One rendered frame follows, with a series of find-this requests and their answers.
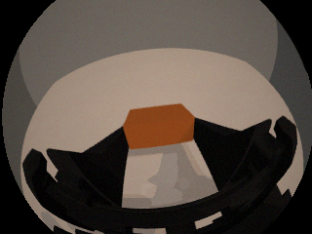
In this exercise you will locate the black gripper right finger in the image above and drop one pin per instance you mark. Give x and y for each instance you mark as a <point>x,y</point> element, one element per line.
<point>225,149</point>

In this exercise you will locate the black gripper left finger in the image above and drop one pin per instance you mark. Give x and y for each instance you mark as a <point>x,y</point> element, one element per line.
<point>102,166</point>

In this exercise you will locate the orange block with dark square face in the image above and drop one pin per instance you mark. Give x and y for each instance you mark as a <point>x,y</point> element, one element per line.
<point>152,126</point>

